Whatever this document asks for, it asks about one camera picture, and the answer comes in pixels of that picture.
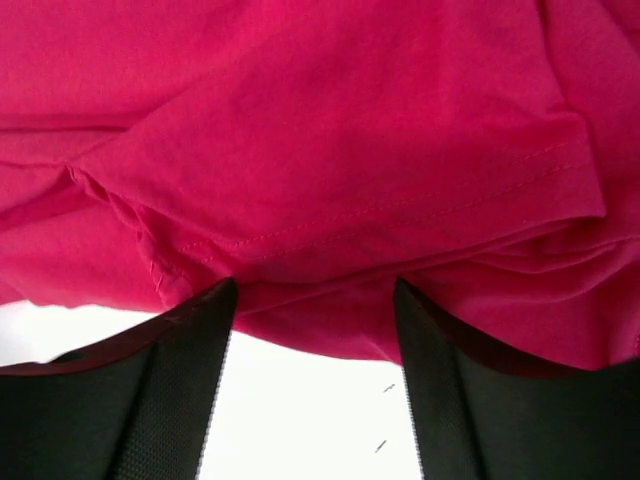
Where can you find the crimson red t shirt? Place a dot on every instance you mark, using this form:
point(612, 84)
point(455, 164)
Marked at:
point(315, 151)

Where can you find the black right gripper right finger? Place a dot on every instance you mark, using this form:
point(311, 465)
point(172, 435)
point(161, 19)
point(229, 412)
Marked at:
point(482, 409)

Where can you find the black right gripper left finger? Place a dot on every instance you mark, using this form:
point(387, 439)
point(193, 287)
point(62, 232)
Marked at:
point(137, 405)

